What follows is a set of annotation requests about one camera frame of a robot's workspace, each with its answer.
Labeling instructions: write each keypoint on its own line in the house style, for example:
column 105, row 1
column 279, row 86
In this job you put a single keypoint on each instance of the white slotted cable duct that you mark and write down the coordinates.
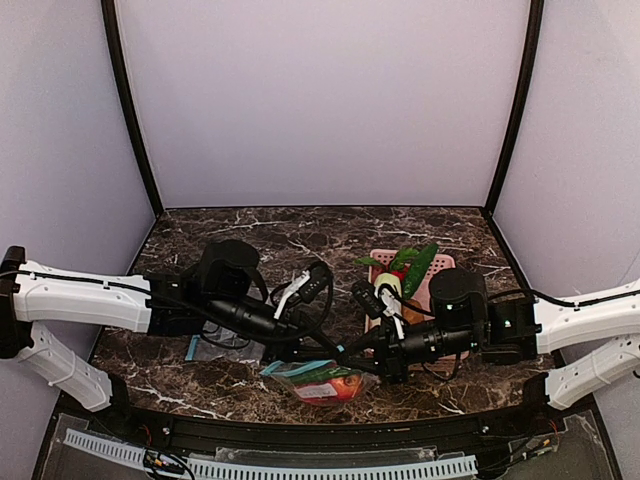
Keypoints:
column 246, row 464

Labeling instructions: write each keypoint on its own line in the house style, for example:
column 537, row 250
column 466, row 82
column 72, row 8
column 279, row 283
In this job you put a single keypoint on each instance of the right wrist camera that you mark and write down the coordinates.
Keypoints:
column 382, row 308

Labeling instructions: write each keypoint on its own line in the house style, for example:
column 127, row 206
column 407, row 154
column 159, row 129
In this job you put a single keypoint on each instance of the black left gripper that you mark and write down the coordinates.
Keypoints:
column 291, row 334

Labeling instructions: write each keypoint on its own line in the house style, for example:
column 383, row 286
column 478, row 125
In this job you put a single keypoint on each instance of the red tomato toy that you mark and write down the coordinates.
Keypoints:
column 401, row 273

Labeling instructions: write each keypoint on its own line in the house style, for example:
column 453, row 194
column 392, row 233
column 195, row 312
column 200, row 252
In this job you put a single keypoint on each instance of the white radish toy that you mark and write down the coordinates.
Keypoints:
column 388, row 279

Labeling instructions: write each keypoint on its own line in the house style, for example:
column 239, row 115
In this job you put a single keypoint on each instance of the black frame post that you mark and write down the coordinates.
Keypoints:
column 525, row 74
column 127, row 105

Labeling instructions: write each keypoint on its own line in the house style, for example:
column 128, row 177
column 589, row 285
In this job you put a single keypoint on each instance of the clear zip bag blue zipper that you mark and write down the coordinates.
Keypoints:
column 286, row 375

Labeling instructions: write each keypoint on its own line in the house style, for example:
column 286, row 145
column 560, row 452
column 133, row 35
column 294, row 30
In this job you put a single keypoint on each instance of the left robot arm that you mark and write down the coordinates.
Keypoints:
column 224, row 287

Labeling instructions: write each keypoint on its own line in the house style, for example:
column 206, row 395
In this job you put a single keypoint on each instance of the pink red fruit toy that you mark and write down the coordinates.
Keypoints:
column 316, row 394

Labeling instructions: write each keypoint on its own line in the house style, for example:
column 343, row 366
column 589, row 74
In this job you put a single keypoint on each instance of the black front rail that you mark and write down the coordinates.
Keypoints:
column 471, row 432

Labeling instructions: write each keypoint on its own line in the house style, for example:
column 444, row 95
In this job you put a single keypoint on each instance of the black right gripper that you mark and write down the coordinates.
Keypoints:
column 388, row 351

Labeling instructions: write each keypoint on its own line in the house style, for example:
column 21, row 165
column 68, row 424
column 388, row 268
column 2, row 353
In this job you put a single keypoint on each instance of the brown potato toy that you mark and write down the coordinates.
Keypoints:
column 413, row 313

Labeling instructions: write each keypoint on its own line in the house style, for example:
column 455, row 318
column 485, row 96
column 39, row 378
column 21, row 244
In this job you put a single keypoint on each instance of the green leaf sprig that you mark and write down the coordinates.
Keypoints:
column 395, row 257

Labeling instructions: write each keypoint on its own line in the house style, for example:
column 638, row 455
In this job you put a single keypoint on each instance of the black frame post right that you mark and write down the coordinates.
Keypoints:
column 525, row 74

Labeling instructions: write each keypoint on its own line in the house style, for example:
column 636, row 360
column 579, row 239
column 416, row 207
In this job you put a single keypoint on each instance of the pink plastic basket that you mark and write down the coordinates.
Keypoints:
column 422, row 295

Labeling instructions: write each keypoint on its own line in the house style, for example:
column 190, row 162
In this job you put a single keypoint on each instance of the black frame post left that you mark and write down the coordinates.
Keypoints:
column 127, row 105

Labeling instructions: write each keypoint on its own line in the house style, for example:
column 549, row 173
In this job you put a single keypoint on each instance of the red apple toy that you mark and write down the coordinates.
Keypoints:
column 347, row 387

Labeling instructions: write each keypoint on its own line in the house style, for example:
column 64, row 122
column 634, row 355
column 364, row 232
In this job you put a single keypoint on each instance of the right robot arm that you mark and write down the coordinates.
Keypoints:
column 504, row 329

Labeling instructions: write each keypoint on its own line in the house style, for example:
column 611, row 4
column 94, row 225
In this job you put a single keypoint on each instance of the small green cucumber toy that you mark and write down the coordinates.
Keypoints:
column 324, row 374

